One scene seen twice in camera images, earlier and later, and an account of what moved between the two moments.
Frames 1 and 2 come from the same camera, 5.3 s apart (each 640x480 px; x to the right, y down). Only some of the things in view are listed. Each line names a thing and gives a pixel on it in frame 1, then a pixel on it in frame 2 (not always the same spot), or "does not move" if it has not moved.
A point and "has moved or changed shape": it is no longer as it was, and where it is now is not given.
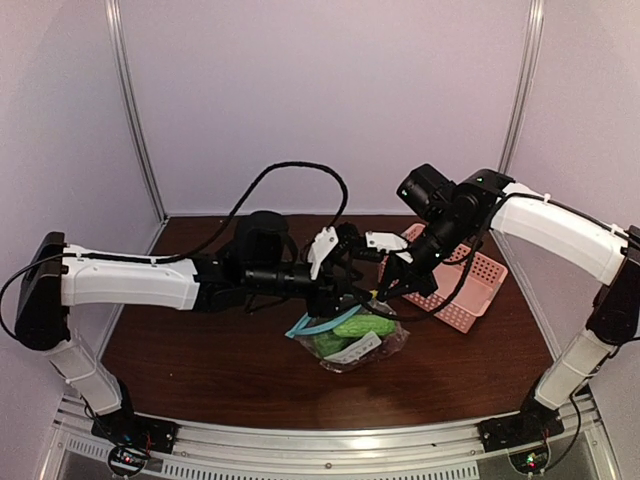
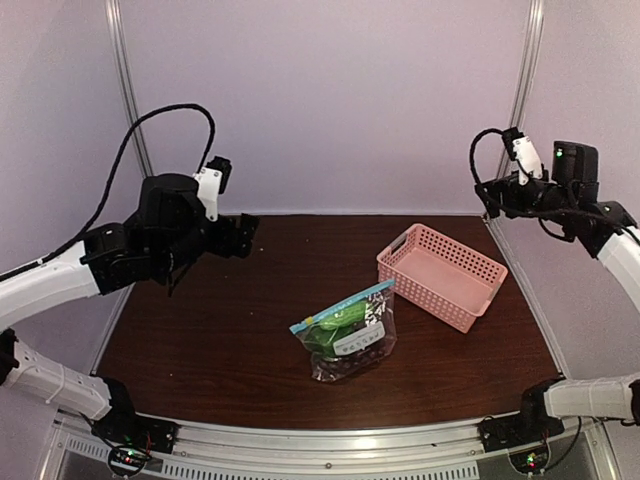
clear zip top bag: [349, 339] has moved or changed shape
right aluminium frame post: [532, 52] does not move
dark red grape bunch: [392, 343] to [329, 368]
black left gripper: [325, 301] to [225, 245]
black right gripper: [410, 278] to [494, 187]
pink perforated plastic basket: [467, 289] does not move
